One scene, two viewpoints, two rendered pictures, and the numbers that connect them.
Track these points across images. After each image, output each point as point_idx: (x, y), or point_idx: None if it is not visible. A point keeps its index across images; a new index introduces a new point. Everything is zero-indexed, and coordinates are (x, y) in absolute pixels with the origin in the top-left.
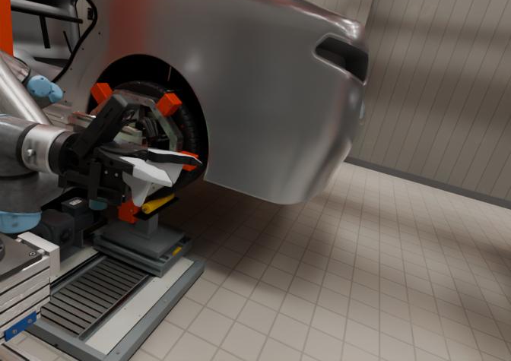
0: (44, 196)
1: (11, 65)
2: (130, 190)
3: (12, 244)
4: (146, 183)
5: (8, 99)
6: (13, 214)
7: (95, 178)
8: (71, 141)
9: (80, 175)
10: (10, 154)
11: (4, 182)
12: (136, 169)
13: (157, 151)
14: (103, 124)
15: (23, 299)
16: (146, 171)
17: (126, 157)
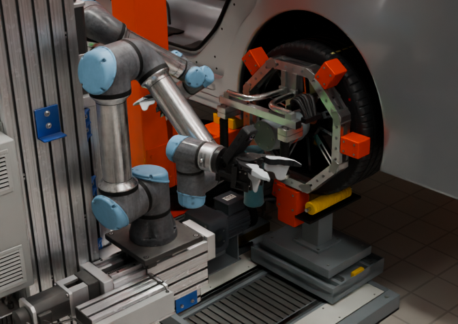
0: (207, 185)
1: (172, 63)
2: None
3: (181, 226)
4: (257, 179)
5: (185, 121)
6: (192, 196)
7: (234, 176)
8: (222, 153)
9: (226, 173)
10: (191, 161)
11: (188, 177)
12: (253, 171)
13: (270, 157)
14: (237, 144)
15: (189, 276)
16: (257, 172)
17: (249, 164)
